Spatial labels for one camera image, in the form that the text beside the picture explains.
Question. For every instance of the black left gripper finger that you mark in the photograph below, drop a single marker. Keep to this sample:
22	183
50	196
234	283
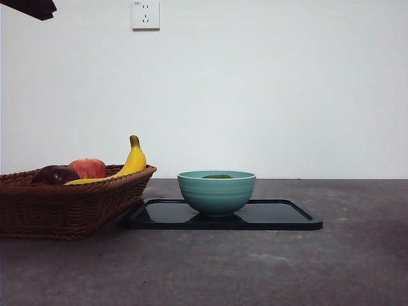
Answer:
25	6

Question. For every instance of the green avocado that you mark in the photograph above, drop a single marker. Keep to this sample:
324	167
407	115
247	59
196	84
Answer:
216	176

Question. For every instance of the teal bowl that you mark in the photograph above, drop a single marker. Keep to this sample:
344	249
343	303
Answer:
216	197

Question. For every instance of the red yellow apple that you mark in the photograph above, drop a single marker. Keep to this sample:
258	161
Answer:
89	167

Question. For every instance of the yellow banana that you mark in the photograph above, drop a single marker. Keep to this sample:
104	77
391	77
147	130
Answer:
135	159

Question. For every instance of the brown wicker basket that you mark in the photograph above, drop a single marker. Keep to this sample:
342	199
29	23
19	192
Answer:
63	207

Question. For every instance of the black rectangular tray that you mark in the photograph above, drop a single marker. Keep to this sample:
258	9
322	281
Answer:
274	216

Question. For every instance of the white wall socket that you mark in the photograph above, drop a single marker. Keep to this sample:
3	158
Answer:
146	15

